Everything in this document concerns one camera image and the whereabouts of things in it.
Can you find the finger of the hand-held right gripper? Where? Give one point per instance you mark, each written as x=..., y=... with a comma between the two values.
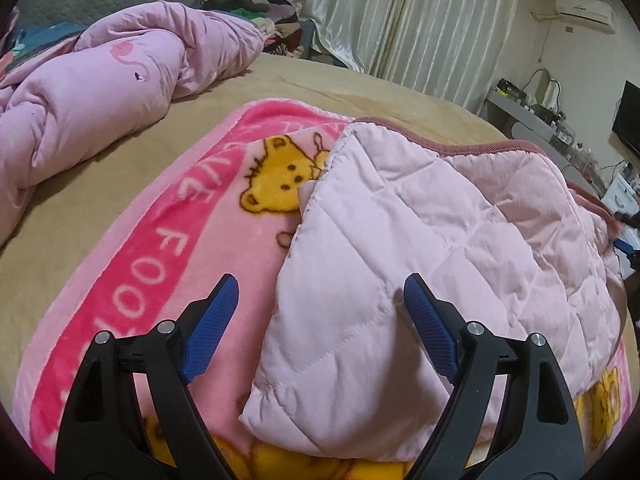
x=624, y=246

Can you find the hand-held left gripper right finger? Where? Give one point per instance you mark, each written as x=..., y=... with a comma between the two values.
x=430, y=325

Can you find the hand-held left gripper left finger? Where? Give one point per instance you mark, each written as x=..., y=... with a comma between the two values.
x=210, y=330

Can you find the pink quilted jacket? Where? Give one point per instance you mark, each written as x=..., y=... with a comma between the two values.
x=400, y=210

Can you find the pile of clothes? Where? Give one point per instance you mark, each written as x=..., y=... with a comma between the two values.
x=280, y=30

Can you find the white drawer unit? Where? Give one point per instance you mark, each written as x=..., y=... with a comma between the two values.
x=625, y=195

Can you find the pink bear printed blanket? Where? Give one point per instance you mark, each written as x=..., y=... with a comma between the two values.
x=150, y=260

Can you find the black television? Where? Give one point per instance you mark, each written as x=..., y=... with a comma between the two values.
x=629, y=120

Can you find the grey cluttered desk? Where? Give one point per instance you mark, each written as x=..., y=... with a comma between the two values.
x=525, y=121

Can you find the white air conditioner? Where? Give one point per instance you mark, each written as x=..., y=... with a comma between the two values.
x=585, y=12

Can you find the tan bed sheet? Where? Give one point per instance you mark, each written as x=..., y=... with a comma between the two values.
x=325, y=85

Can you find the pink duvet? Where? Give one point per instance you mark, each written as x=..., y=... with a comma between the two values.
x=100, y=85

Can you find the white pleated curtain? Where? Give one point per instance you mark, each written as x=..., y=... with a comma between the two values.
x=425, y=20

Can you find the floral patterned cloth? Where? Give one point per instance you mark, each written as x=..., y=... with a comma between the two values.
x=30, y=42

